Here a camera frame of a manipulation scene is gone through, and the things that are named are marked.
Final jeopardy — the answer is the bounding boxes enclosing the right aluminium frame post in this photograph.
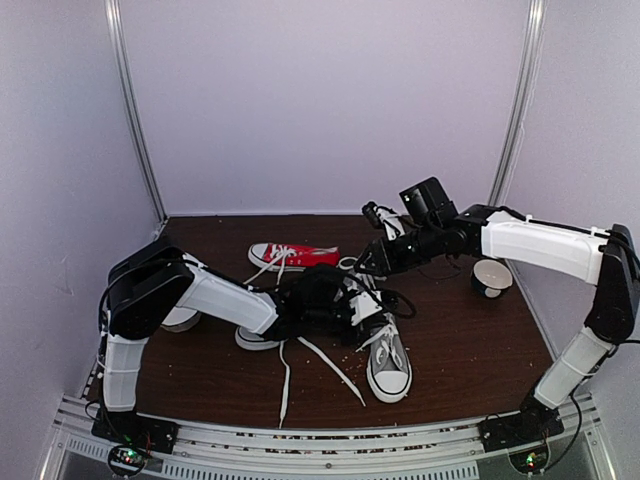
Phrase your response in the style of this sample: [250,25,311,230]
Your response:
[488,0,548,206]

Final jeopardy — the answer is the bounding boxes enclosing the left aluminium frame post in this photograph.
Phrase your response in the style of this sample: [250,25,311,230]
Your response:
[104,0,168,224]

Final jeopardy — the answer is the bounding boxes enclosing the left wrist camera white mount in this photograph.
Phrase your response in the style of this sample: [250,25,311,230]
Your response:
[349,290,387,326]

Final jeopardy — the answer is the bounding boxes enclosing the aluminium frame post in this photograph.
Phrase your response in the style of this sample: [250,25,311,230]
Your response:
[488,0,548,206]
[104,0,168,224]

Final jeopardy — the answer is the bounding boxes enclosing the back red sneaker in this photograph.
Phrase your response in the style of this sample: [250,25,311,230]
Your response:
[244,242,341,284]

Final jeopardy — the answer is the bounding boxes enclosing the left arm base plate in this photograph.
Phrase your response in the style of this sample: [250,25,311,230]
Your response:
[91,414,179,454]

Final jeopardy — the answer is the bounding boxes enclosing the grey sneaker with laces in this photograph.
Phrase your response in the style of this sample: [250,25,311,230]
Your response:
[334,256,382,302]

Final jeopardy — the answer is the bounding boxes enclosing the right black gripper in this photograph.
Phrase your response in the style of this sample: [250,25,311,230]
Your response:
[354,221,443,277]

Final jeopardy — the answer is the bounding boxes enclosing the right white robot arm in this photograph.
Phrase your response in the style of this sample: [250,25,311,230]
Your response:
[355,177,639,442]

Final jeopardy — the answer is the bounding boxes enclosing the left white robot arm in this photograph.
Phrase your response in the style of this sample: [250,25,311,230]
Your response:
[97,241,369,444]

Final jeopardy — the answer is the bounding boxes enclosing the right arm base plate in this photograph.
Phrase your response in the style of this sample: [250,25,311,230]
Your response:
[478,410,565,453]

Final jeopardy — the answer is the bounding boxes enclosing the front aluminium rail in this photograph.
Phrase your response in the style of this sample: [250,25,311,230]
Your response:
[33,394,621,479]

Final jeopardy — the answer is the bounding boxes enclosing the white fluted bowl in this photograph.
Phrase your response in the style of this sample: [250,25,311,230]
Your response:
[161,307,201,333]

